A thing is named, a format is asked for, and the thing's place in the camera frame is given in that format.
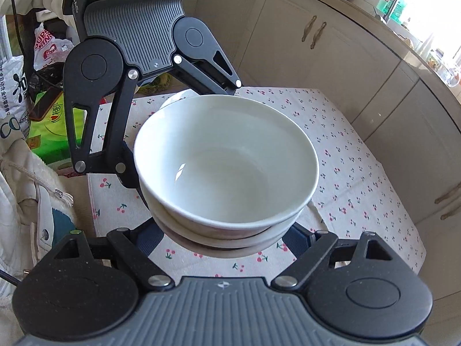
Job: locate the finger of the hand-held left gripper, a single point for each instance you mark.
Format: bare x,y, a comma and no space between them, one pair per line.
102,160
212,83

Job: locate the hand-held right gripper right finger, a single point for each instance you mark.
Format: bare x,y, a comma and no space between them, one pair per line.
300,241

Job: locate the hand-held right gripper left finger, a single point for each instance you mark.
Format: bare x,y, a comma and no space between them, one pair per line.
149,239

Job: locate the white fruit print plate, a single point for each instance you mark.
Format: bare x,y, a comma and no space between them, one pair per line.
176,98

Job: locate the white floral bowl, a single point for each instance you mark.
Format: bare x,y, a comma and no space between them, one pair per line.
187,230
223,158
216,251

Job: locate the yellow-green vegetables in bag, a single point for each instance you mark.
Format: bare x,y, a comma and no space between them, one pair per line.
162,83

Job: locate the green cardboard box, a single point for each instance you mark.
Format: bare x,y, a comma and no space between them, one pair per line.
54,129

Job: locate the black smartphone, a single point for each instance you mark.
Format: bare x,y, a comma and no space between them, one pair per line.
45,104

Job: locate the cherry print tablecloth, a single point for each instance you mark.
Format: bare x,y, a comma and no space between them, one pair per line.
360,187

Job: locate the red and white plastic bag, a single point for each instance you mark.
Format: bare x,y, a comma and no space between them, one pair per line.
46,48

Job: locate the cream jacket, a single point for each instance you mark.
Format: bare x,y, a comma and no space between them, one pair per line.
21,230

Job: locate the white printed sack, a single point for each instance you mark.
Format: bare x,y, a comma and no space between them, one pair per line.
12,97

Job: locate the green detergent bottle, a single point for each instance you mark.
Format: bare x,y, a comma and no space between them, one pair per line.
398,7

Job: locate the clear glass mug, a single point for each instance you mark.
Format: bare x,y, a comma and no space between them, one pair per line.
453,77

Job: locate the glass jar green lid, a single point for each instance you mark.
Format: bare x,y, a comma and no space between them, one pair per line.
437,59

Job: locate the kitchen window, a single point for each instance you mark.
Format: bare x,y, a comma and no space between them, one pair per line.
425,3

